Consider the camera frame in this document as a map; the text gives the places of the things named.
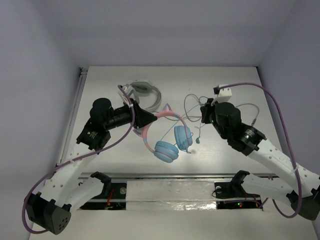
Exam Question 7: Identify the teal earbuds with cable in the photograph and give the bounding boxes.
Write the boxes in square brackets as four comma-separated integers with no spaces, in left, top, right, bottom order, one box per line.
[186,96,208,145]

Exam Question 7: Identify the pink blue cat-ear headphones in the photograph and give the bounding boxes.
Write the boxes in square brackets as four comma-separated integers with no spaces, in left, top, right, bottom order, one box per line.
[132,104,194,164]

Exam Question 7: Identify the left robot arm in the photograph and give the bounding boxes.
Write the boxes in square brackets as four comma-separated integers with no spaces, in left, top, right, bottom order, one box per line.
[21,98,158,235]

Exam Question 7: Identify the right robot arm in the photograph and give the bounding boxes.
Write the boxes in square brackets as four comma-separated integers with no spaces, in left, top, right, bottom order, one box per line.
[200,98,320,221]

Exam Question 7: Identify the white foil-taped block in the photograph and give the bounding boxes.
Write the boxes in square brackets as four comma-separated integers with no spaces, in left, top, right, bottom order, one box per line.
[125,179,217,211]

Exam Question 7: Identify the grey headphone cable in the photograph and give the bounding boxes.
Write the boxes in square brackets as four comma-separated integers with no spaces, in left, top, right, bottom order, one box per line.
[183,93,260,127]

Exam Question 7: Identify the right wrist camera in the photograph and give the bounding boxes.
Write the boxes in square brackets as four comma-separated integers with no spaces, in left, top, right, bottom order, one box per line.
[212,84,232,105]

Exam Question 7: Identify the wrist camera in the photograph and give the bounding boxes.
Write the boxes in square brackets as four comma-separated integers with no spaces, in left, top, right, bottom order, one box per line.
[212,84,232,105]
[117,84,133,107]

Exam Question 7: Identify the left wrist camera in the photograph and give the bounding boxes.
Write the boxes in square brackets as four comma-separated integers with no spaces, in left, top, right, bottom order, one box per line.
[117,84,133,107]

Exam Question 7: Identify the aluminium rail frame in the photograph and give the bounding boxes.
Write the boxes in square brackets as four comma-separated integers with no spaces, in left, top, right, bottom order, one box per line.
[55,66,89,167]

